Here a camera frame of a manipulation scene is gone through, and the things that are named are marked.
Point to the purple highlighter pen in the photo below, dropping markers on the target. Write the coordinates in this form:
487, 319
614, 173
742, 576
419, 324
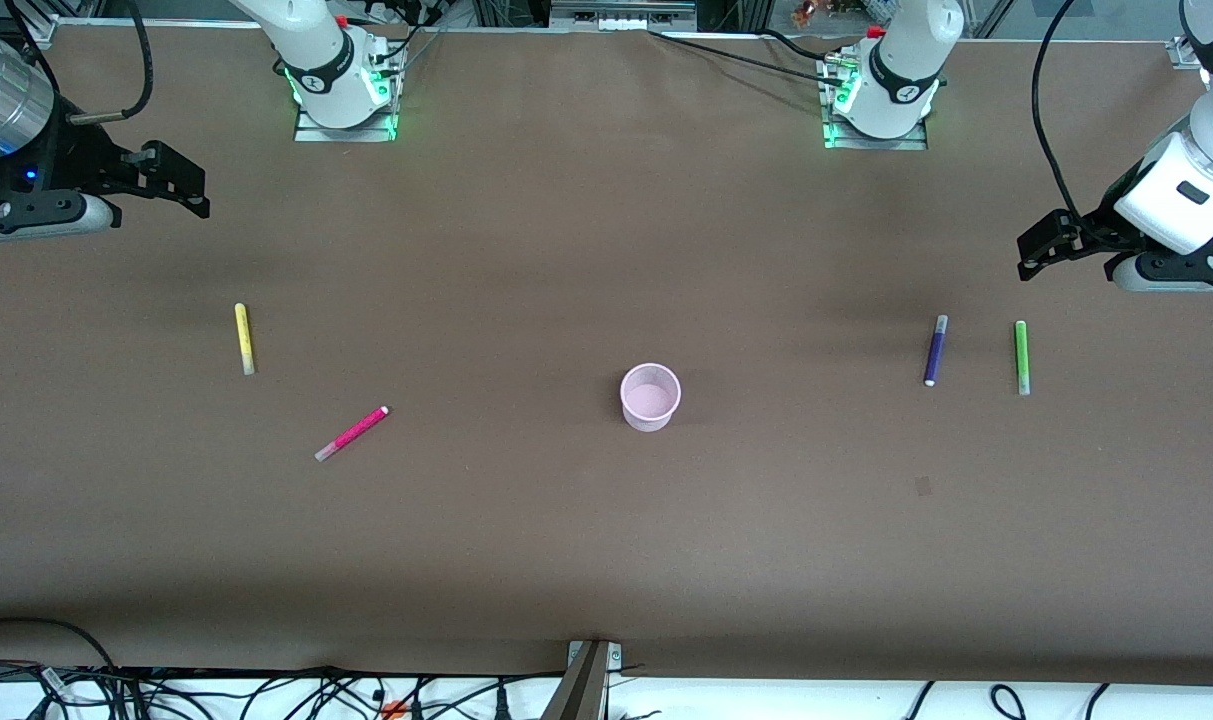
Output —
935, 351

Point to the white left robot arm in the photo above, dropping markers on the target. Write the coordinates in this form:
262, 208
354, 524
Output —
906, 65

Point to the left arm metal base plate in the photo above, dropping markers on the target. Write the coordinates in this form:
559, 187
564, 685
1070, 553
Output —
871, 143

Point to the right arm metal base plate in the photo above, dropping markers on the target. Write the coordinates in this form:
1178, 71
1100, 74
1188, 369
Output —
311, 130

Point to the pink cup holder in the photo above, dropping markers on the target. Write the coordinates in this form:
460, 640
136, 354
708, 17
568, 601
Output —
650, 398

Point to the green highlighter pen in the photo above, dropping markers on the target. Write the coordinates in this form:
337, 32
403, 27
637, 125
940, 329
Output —
1021, 357

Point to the pink highlighter pen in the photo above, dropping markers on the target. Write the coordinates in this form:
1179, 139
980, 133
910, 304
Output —
352, 433

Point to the grey network switch box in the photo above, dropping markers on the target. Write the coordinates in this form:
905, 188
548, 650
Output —
623, 14

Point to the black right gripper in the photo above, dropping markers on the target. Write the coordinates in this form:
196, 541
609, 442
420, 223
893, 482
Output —
74, 160

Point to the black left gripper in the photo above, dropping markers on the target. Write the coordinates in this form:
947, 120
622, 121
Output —
1093, 228

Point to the aluminium frame profile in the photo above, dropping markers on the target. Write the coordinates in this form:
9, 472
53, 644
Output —
71, 12

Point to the yellow highlighter pen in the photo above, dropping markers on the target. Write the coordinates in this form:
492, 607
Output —
244, 338

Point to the metal table bracket post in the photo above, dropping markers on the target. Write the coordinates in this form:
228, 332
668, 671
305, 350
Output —
584, 685

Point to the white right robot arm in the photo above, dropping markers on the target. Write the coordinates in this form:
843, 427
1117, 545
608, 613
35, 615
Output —
324, 55

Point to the aluminium frame corner bracket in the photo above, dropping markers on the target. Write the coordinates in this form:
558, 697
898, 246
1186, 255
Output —
1188, 52

